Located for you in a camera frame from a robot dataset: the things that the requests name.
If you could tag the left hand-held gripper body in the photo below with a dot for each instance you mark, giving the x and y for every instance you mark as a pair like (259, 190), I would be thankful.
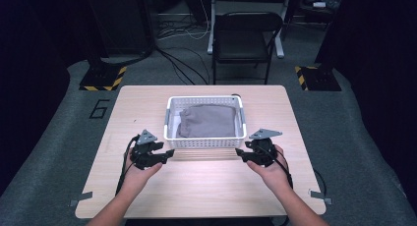
(142, 154)

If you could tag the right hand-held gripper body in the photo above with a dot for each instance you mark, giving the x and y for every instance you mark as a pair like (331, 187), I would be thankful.
(266, 152)

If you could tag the white perforated plastic basket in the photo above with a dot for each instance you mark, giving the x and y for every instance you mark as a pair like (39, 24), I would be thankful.
(205, 142)

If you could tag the grey cloth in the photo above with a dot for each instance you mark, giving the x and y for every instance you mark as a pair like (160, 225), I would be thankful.
(208, 121)

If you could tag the person's left hand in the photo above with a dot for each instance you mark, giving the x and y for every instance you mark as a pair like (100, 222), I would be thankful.
(137, 178)

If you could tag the person's right hand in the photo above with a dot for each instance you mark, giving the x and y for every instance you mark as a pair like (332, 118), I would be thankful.
(273, 177)

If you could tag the black striped stand base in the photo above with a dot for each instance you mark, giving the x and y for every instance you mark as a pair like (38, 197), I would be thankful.
(101, 78)
(319, 78)

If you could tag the black folding chair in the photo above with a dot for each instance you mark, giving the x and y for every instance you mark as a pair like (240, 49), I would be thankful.
(244, 45)

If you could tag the small white device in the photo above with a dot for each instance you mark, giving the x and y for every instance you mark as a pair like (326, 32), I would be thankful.
(319, 4)

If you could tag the grey metal table bracket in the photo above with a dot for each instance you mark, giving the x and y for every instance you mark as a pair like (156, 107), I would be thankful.
(321, 197)
(82, 197)

